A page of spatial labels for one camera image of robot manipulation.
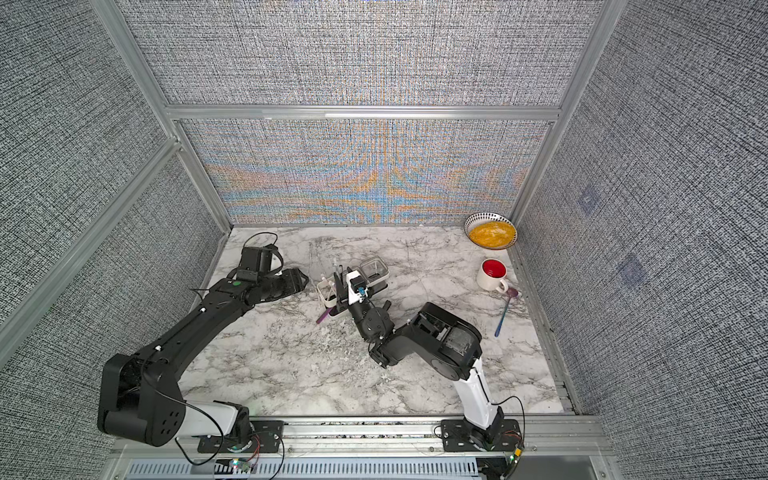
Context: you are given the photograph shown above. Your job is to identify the purple orange toothbrush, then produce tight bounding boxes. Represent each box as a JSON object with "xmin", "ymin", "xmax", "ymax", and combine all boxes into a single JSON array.
[{"xmin": 315, "ymin": 307, "xmax": 332, "ymax": 324}]

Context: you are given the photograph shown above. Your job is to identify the white toothbrush holder caddy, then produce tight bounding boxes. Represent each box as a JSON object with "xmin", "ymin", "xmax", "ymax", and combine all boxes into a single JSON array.
[{"xmin": 316, "ymin": 257, "xmax": 390, "ymax": 310}]

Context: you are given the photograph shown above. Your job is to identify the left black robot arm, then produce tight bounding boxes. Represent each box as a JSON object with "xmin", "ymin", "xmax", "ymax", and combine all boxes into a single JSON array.
[{"xmin": 97, "ymin": 268, "xmax": 309, "ymax": 446}]

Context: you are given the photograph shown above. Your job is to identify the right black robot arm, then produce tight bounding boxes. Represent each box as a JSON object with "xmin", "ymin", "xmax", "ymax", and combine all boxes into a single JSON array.
[{"xmin": 333, "ymin": 269, "xmax": 504, "ymax": 439}]

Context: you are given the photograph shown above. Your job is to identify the clear cup right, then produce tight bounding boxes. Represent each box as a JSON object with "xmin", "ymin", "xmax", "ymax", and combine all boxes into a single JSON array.
[{"xmin": 359, "ymin": 257, "xmax": 390, "ymax": 287}]

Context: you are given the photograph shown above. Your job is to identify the white mug red inside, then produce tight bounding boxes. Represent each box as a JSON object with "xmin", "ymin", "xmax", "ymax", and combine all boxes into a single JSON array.
[{"xmin": 476, "ymin": 259, "xmax": 510, "ymax": 293}]

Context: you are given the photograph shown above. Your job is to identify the patterned bowl with yellow food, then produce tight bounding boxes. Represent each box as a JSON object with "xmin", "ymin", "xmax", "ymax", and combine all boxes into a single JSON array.
[{"xmin": 464, "ymin": 212, "xmax": 518, "ymax": 250}]

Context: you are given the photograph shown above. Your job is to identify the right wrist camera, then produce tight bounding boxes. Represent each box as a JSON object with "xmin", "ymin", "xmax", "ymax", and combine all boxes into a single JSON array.
[{"xmin": 346, "ymin": 270, "xmax": 367, "ymax": 305}]

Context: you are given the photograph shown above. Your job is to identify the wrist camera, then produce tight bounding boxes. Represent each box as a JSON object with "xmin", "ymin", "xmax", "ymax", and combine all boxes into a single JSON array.
[
  {"xmin": 346, "ymin": 270, "xmax": 367, "ymax": 305},
  {"xmin": 236, "ymin": 244, "xmax": 284, "ymax": 281}
]

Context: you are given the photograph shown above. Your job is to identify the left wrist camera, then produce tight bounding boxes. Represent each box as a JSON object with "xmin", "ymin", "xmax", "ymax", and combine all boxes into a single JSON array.
[{"xmin": 236, "ymin": 244, "xmax": 284, "ymax": 281}]

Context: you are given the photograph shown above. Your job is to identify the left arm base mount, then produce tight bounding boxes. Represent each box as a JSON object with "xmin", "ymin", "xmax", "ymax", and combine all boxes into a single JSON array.
[{"xmin": 197, "ymin": 419, "xmax": 285, "ymax": 454}]

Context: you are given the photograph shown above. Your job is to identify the blue handled spoon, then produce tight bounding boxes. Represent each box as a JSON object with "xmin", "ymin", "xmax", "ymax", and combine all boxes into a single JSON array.
[{"xmin": 494, "ymin": 287, "xmax": 519, "ymax": 338}]

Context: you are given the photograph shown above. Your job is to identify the white slotted cable duct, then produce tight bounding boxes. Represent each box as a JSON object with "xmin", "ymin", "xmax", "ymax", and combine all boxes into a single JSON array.
[{"xmin": 125, "ymin": 457, "xmax": 481, "ymax": 479}]

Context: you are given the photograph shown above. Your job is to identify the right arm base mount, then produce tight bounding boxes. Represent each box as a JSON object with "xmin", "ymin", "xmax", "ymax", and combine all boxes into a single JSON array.
[{"xmin": 438, "ymin": 417, "xmax": 524, "ymax": 453}]

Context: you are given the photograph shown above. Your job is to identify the aluminium front rail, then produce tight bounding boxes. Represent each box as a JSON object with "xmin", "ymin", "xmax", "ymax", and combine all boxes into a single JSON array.
[{"xmin": 110, "ymin": 415, "xmax": 613, "ymax": 460}]

